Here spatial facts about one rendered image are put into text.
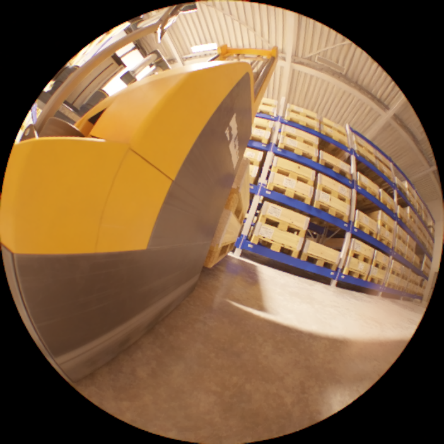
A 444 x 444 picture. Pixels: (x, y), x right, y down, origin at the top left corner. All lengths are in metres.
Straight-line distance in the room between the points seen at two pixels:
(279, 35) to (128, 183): 7.50
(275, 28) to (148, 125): 7.45
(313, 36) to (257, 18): 2.14
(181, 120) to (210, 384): 0.50
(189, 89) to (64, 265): 0.25
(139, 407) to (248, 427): 0.20
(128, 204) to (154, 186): 0.04
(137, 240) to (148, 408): 0.31
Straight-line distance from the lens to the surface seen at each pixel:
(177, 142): 0.21
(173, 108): 0.20
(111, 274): 0.19
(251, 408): 0.40
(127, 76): 1.41
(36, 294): 0.17
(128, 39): 0.84
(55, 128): 0.46
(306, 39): 7.64
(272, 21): 7.51
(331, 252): 2.64
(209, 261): 0.77
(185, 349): 0.43
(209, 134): 0.29
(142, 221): 0.19
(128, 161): 0.15
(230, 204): 0.75
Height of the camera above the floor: 0.34
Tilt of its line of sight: 2 degrees up
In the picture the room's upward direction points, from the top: 20 degrees clockwise
